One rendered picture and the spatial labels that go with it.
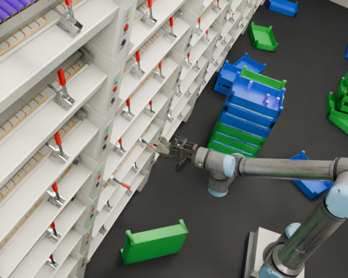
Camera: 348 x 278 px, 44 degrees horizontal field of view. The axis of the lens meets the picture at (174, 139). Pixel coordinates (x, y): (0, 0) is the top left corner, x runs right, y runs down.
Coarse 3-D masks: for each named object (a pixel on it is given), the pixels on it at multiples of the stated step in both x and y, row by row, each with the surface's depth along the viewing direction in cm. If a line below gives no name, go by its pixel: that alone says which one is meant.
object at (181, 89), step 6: (204, 54) 259; (210, 54) 258; (198, 60) 256; (204, 60) 259; (198, 66) 253; (192, 72) 247; (198, 72) 250; (186, 78) 241; (192, 78) 244; (180, 84) 236; (186, 84) 239; (180, 90) 234; (174, 96) 229; (180, 96) 230; (174, 102) 226; (168, 114) 217
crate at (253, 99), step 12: (240, 72) 256; (240, 84) 261; (252, 84) 259; (264, 84) 257; (240, 96) 253; (252, 96) 256; (264, 96) 258; (276, 96) 260; (252, 108) 246; (264, 108) 244; (276, 108) 253
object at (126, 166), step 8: (152, 120) 211; (160, 120) 209; (152, 128) 209; (144, 136) 204; (152, 136) 206; (136, 144) 199; (128, 152) 194; (136, 152) 196; (128, 160) 192; (120, 168) 188; (128, 168) 190; (120, 176) 185; (104, 184) 179; (104, 192) 177; (112, 192) 179; (104, 200) 175
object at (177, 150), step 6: (174, 138) 192; (174, 144) 189; (180, 144) 189; (186, 144) 189; (192, 144) 190; (174, 150) 189; (180, 150) 188; (186, 150) 189; (192, 150) 187; (174, 156) 192; (180, 156) 190; (186, 156) 191; (192, 156) 188; (192, 162) 190
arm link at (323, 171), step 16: (240, 160) 198; (256, 160) 193; (272, 160) 188; (288, 160) 184; (304, 160) 180; (336, 160) 169; (240, 176) 200; (256, 176) 194; (272, 176) 187; (288, 176) 182; (304, 176) 177; (320, 176) 172; (336, 176) 166
